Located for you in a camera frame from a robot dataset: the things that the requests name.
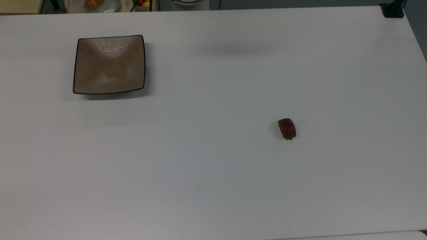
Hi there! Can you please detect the white round plate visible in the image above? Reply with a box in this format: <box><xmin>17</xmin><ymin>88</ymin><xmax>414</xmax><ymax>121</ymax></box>
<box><xmin>83</xmin><ymin>0</ymin><xmax>121</xmax><ymax>13</ymax></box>

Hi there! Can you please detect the black table clamp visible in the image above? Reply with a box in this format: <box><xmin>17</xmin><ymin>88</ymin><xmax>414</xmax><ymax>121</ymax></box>
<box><xmin>379</xmin><ymin>0</ymin><xmax>407</xmax><ymax>18</ymax></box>

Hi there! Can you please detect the square brown ceramic plate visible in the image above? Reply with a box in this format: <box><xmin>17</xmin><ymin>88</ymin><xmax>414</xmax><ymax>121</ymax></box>
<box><xmin>72</xmin><ymin>34</ymin><xmax>146</xmax><ymax>95</ymax></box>

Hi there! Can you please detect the small red-brown food item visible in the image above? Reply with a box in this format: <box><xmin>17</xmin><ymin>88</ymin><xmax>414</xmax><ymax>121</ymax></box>
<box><xmin>278</xmin><ymin>118</ymin><xmax>297</xmax><ymax>141</ymax></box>

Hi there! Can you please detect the box of toy fruit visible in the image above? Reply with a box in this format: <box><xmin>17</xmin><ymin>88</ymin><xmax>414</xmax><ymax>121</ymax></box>
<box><xmin>131</xmin><ymin>0</ymin><xmax>153</xmax><ymax>12</ymax></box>

